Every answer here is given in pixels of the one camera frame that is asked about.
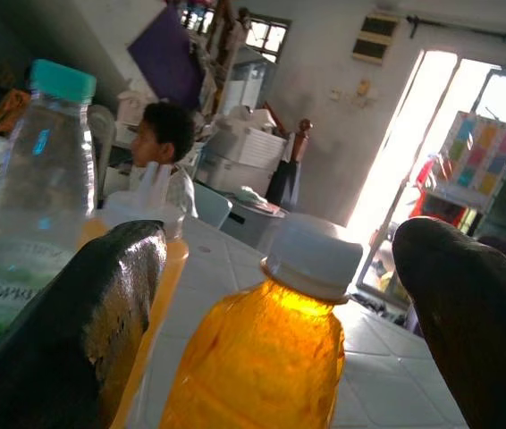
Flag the white storage boxes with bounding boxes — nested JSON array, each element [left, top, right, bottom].
[[197, 118, 288, 198]]

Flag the dark framed window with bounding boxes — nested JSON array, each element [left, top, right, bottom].
[[243, 15, 292, 63]]

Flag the orange squeeze bottle white nozzle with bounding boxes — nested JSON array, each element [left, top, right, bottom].
[[76, 161, 190, 429]]

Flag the cream wall vent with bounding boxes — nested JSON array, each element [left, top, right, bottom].
[[351, 11, 401, 66]]

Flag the clear bottle teal cap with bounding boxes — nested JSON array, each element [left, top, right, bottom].
[[0, 59, 98, 336]]

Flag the black curtain rod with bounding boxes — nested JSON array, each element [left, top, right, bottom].
[[407, 14, 506, 46]]

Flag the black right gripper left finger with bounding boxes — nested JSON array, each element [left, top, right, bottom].
[[0, 219, 168, 429]]

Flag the light blue plastic chair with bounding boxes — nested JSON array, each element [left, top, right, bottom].
[[192, 181, 234, 231]]

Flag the grey storage box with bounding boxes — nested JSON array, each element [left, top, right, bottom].
[[221, 196, 288, 249]]

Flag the purple board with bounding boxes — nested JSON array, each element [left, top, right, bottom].
[[126, 4, 203, 111]]

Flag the orange drink bottle white cap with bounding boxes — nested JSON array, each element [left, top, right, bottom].
[[158, 213, 365, 429]]

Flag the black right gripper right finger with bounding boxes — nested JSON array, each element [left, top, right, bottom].
[[391, 215, 506, 429]]

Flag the child with dark hair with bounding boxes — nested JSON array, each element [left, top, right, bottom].
[[130, 101, 199, 219]]

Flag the colourful drawer cabinet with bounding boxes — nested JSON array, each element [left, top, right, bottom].
[[440, 110, 506, 198]]

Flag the brown wooden stair post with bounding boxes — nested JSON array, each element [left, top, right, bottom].
[[265, 118, 315, 209]]

